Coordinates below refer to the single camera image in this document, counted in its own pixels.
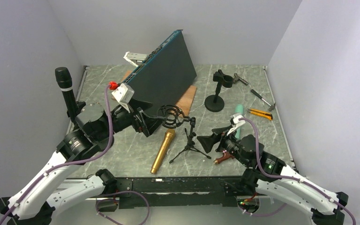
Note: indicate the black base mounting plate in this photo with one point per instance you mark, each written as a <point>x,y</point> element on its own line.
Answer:
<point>178,191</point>

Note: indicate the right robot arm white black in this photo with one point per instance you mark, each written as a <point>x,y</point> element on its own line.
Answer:
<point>268,175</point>

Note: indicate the black round base mic stand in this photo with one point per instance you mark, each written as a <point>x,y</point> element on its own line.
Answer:
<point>214,103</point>

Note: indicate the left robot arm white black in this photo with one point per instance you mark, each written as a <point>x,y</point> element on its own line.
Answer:
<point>41,200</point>

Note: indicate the black microphone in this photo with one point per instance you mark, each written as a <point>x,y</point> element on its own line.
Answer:
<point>64,81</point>

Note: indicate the black stand with black microphone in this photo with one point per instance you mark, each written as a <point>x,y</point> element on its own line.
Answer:
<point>74,108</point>

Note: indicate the wooden board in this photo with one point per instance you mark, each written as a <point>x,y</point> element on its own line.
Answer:
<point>184,102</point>

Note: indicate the blue network switch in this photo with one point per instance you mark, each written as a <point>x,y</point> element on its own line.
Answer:
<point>165,75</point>

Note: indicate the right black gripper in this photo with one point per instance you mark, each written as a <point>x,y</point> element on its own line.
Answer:
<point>208,141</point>

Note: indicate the white metal bracket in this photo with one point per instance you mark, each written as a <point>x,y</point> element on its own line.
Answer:
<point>135,59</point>

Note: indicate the small black handled hammer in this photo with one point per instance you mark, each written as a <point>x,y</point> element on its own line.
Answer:
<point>271,106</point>

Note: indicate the gold microphone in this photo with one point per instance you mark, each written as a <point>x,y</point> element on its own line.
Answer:
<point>169,136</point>

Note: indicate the yellow utility knife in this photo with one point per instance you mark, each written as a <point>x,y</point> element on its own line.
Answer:
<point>260,113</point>

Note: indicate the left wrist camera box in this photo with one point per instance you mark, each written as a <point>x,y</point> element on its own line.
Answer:
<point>122,93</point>

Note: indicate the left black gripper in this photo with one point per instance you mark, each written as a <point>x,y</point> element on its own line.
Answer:
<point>149,124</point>

